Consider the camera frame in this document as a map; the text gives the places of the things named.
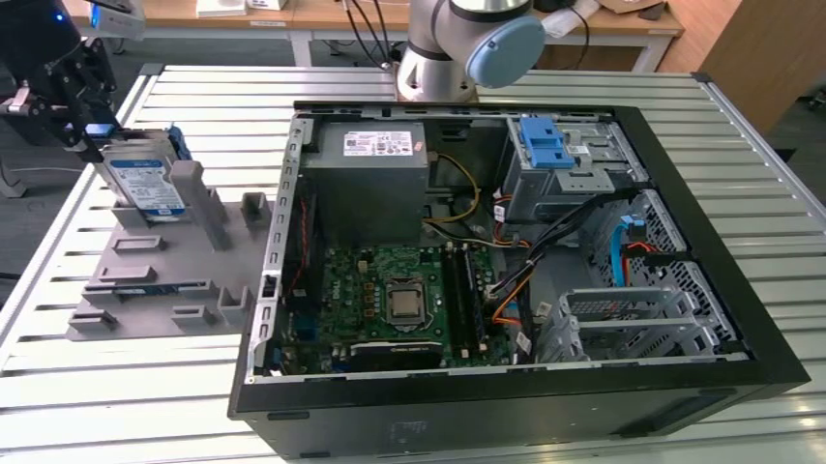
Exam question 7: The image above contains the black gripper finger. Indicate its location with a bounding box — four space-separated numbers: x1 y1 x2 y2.
0 62 105 165
81 36 122 126

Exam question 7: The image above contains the hard disk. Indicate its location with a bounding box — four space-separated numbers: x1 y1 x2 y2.
83 123 193 226

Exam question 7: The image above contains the silver disk bay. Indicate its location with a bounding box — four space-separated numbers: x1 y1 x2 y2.
538 284 737 363

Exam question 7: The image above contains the black mesh waste bin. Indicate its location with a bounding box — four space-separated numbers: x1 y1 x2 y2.
0 108 83 147

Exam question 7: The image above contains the grey floor stand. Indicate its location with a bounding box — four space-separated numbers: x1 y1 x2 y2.
0 159 31 199

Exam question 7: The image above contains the grey parts rack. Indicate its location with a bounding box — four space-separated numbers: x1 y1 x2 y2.
66 161 277 343

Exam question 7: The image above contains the RAM stick in rack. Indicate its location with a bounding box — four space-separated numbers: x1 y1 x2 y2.
110 284 181 296

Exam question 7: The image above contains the grey power supply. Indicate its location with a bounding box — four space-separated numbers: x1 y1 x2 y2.
301 120 431 247

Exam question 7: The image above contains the green motherboard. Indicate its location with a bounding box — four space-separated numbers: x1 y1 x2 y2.
283 244 537 376

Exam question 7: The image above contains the CPU socket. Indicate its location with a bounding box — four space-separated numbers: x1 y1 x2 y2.
379 275 435 334

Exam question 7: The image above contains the silver CPU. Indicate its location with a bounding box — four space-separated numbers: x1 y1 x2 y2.
389 288 426 321

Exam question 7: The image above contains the RAM slot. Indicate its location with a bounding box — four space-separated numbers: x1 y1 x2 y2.
442 244 472 359

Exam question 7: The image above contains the black graphics card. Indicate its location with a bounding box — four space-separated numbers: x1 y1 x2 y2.
335 337 447 372

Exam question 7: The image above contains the brown cardboard box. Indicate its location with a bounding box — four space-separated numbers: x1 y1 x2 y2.
597 0 666 23

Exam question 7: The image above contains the black PC case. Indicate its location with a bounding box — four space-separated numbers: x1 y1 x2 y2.
226 99 813 460

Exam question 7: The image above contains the wooden cabinet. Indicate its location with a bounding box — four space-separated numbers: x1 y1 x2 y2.
657 0 826 136

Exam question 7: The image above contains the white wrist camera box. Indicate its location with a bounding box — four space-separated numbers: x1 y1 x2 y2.
89 0 147 41

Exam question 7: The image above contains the white floor cable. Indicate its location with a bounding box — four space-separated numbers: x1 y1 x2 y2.
12 165 90 176

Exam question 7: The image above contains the wooden desk white frame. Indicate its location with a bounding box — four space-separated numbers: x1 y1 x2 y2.
63 0 686 73

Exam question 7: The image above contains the red twisted fan wire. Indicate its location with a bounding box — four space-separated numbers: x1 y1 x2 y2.
287 192 315 297

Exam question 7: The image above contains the yellow wire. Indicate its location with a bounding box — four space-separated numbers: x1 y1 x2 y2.
422 153 484 224

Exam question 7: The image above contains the blue drive bracket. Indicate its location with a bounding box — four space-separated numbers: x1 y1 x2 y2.
518 118 582 170

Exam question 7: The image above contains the orange wire bundle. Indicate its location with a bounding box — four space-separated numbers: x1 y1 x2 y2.
490 190 541 250

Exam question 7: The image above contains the black cable bundle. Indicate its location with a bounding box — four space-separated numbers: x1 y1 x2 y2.
488 186 648 301

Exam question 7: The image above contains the orange wire loop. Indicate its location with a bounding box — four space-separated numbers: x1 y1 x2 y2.
492 282 541 334

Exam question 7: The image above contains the blue wire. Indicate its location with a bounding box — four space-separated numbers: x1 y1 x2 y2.
609 217 648 291

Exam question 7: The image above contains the red power wire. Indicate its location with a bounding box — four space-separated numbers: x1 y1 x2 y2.
622 243 693 270

